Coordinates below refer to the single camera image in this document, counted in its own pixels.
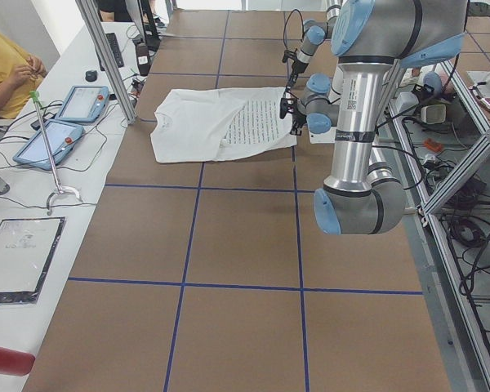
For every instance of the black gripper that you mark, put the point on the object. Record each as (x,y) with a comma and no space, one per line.
(297,65)
(295,113)

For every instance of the white long-sleeve printed shirt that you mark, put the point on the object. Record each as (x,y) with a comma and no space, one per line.
(219,125)

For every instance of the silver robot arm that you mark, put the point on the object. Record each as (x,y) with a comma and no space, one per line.
(313,34)
(368,38)

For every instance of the black keyboard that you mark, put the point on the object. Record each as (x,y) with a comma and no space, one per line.
(114,47)

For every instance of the black computer mouse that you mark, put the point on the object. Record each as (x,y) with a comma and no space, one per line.
(91,75)

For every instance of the upper blue teach pendant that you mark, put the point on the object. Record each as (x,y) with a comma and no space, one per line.
(83,104)

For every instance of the blue teach pendant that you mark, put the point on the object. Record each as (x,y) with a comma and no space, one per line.
(83,104)
(61,136)

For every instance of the lower blue teach pendant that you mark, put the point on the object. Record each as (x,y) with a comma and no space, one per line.
(61,136)

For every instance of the metal reacher stick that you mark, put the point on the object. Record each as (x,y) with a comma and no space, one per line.
(60,189)

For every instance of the person in yellow shirt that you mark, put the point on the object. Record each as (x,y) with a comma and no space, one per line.
(20,73)

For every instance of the red cylinder bottle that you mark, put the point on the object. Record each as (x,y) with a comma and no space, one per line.
(15,363)

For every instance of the white central pedestal column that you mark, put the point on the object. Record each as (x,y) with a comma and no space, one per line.
(323,109)

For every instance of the aluminium frame post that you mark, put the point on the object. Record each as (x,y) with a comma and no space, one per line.
(88,11)

